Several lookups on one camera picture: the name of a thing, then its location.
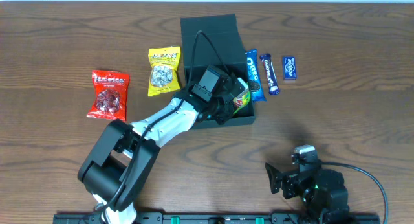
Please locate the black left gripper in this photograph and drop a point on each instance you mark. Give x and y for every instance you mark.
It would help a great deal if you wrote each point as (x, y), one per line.
(228, 99)

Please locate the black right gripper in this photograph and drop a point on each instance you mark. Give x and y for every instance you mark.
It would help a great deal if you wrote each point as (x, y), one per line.
(288, 182)

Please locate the colourful Haribo gummy bag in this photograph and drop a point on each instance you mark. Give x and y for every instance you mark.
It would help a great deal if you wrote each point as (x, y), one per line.
(242, 100)

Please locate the blue Oreo cookie pack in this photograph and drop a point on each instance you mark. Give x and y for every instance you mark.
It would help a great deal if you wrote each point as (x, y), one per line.
(254, 80)

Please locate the black gift box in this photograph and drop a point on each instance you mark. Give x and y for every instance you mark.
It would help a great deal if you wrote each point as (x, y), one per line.
(212, 40)

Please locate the blue Eclipse mint box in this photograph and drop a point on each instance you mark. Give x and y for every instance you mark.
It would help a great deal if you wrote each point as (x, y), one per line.
(289, 68)

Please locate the yellow nuts snack bag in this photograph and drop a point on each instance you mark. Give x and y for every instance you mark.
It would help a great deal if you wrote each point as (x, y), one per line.
(164, 64)

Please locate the red Maltesers bag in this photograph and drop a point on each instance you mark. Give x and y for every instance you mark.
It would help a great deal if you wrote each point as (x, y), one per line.
(110, 89)

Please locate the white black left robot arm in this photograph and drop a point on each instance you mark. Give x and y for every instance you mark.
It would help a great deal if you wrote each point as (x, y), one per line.
(118, 165)

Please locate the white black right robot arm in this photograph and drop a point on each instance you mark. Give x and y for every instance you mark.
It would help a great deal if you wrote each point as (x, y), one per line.
(322, 191)

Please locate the purple Dairy Milk bar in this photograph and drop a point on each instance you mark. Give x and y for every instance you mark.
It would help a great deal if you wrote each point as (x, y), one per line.
(270, 74)

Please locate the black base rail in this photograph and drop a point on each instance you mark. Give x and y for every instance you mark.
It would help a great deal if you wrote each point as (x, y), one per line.
(159, 218)

